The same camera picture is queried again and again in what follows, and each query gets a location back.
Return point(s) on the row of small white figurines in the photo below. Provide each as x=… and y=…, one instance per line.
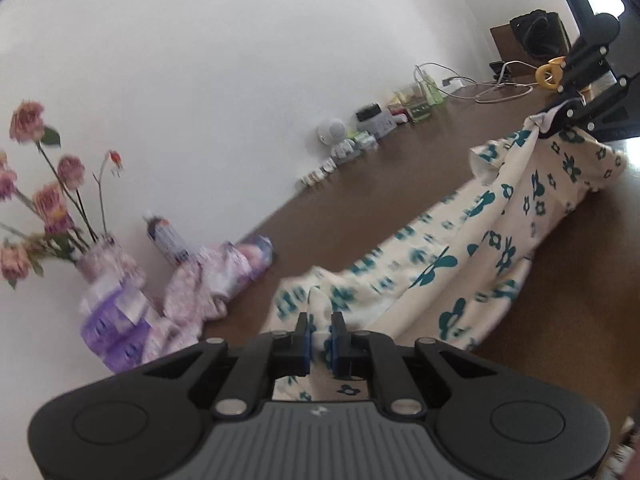
x=317, y=174

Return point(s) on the brown board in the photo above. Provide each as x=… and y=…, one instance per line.
x=502, y=45

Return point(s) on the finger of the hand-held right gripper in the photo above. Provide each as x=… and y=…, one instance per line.
x=575, y=112
x=590, y=50

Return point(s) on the white round robot figurine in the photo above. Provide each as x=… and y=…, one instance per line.
x=332, y=131

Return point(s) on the green glass container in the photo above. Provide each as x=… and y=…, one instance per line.
x=420, y=102

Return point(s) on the pink small tubes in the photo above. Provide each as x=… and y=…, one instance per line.
x=397, y=114

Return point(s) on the plastic drink bottle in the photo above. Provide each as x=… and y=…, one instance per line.
x=165, y=240

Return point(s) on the black phone stand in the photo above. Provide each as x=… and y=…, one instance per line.
x=500, y=71

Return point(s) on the pink mottled vase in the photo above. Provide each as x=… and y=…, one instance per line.
x=107, y=262

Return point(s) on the dried pink rose bouquet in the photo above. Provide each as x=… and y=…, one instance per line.
x=70, y=170

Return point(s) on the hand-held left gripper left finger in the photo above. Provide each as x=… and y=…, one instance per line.
x=302, y=347

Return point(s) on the yellow mug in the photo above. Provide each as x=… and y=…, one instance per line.
x=541, y=76

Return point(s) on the small black box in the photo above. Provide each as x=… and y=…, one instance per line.
x=369, y=112

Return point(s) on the grey box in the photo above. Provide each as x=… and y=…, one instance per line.
x=382, y=125

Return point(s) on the cream dress with teal flowers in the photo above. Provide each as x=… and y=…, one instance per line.
x=450, y=240

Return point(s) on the purple tissue pack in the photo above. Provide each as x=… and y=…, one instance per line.
x=107, y=310
x=125, y=347

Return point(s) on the folded pastel towel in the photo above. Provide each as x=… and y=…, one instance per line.
x=257, y=255

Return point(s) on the small green white packets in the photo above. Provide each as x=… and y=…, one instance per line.
x=364, y=140

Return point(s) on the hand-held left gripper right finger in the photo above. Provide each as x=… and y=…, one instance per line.
x=336, y=350

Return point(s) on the pink floral garment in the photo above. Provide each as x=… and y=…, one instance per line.
x=215, y=280

